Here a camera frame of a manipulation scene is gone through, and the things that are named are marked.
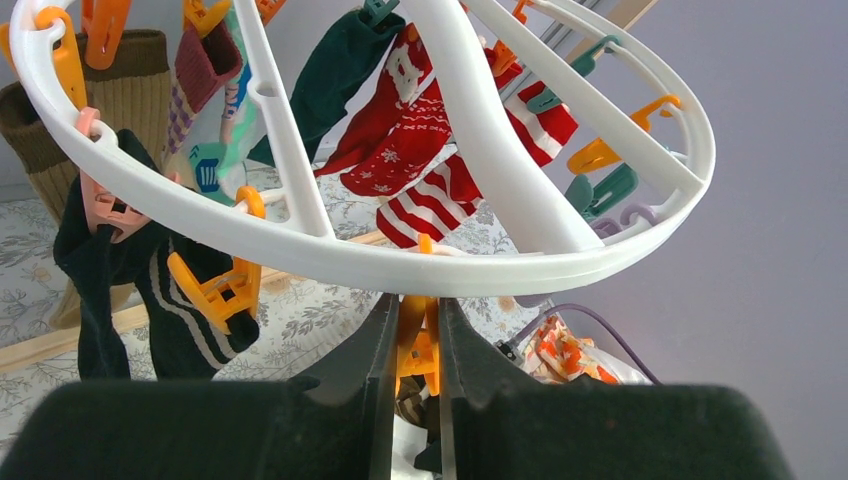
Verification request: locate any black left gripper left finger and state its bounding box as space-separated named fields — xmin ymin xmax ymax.
xmin=284 ymin=293 xmax=400 ymax=479

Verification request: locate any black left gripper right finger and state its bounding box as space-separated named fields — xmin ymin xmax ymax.
xmin=438 ymin=298 xmax=548 ymax=479

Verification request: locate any orange clothes peg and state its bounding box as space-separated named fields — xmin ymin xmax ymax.
xmin=395 ymin=233 xmax=443 ymax=397

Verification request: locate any white round clip hanger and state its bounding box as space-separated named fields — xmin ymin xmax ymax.
xmin=9 ymin=0 xmax=717 ymax=298

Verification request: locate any wooden hanger rack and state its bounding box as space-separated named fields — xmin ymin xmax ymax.
xmin=0 ymin=0 xmax=660 ymax=376

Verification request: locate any floral table mat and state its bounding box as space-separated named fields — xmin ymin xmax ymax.
xmin=0 ymin=158 xmax=551 ymax=458

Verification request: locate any floral orange bag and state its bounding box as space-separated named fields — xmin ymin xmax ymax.
xmin=520 ymin=316 xmax=652 ymax=385

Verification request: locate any black striped sock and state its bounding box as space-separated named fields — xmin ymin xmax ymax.
xmin=52 ymin=129 xmax=261 ymax=382

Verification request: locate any teal clothes peg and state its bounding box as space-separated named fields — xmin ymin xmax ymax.
xmin=564 ymin=164 xmax=639 ymax=222

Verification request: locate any red snowflake sock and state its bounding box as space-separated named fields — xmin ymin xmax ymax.
xmin=314 ymin=24 xmax=452 ymax=197

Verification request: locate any teal patterned sock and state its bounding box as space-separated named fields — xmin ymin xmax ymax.
xmin=188 ymin=10 xmax=260 ymax=205

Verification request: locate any pink clothes peg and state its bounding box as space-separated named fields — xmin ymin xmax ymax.
xmin=74 ymin=107 xmax=152 ymax=244

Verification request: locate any dark green sock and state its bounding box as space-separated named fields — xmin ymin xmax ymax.
xmin=289 ymin=9 xmax=406 ymax=161

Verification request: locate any maroon purple striped sock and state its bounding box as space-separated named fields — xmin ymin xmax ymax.
xmin=164 ymin=22 xmax=243 ymax=159

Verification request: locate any brown ribbed sock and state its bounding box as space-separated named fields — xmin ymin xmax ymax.
xmin=0 ymin=29 xmax=174 ymax=331

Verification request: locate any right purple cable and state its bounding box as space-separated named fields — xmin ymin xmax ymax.
xmin=510 ymin=303 xmax=662 ymax=387

